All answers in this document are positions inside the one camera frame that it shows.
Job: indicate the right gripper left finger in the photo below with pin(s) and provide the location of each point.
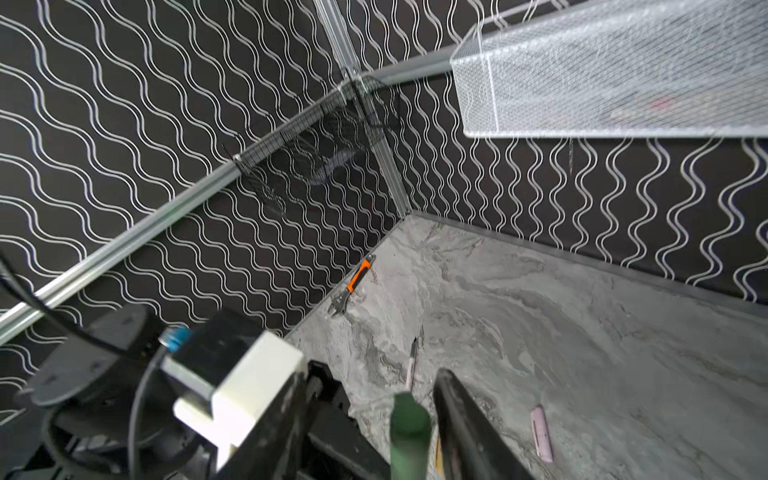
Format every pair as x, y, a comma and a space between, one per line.
272, 450

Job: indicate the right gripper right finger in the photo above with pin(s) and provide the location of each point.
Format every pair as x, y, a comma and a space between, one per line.
470, 445

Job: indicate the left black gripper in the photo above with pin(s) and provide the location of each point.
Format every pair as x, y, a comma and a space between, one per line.
334, 447

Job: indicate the green pen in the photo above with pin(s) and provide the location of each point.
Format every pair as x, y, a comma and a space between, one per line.
410, 438

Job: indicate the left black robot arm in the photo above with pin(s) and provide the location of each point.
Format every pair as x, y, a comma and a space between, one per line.
101, 408

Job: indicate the tan pen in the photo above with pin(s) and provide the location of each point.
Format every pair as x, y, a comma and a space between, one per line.
438, 459

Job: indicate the pink pen cap upper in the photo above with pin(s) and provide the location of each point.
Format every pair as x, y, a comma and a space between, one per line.
541, 435

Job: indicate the pink pen near left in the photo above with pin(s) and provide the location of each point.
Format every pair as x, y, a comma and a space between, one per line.
410, 371

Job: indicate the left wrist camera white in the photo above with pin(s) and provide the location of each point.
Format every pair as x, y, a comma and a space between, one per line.
230, 369

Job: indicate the orange handled adjustable wrench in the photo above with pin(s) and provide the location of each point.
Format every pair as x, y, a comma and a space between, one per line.
339, 302

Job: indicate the black wire basket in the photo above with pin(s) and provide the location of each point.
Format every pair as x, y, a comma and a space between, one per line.
302, 157

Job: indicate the white mesh wire basket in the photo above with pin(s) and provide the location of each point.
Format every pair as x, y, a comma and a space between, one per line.
603, 69

